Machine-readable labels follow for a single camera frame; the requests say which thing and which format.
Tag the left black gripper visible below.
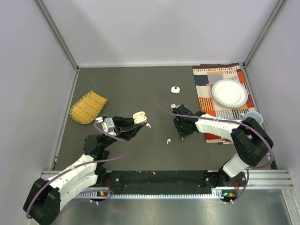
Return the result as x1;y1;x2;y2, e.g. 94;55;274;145
101;116;146;150

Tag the pink earbud charging case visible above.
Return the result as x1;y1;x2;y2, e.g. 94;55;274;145
133;111;147;124

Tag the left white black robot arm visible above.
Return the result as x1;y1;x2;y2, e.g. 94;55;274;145
23;111;147;225

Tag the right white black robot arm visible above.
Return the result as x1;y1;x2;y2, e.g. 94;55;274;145
171;104;274;187

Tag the white earbud charging case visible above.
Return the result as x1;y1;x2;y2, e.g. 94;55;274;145
171;86;180;94

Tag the yellow woven mat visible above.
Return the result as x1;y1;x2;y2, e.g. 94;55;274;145
69;90;107;125

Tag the patterned orange placemat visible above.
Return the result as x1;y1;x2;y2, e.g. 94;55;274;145
192;62;267;144

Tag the white paper plate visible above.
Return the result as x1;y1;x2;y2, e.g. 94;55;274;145
211;79;248;108

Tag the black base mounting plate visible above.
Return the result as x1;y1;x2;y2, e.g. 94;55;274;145
93;170;223;195

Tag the pale blue cup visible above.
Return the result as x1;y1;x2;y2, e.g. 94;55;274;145
245;111;263;125

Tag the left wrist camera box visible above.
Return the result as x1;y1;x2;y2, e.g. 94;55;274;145
95;116;116;136

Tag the pink handled fork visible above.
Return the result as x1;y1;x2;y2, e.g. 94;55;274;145
207;118;242;123

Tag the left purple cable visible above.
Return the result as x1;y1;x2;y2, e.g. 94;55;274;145
25;120;132;220

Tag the purple cable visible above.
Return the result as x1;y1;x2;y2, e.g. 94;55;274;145
25;120;132;220
156;94;275;204

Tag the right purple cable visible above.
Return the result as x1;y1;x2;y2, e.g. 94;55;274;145
156;94;275;204

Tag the grey slotted cable duct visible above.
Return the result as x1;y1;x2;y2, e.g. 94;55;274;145
70;188;225;200

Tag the aluminium front rail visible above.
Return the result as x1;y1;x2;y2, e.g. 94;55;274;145
46;170;292;190

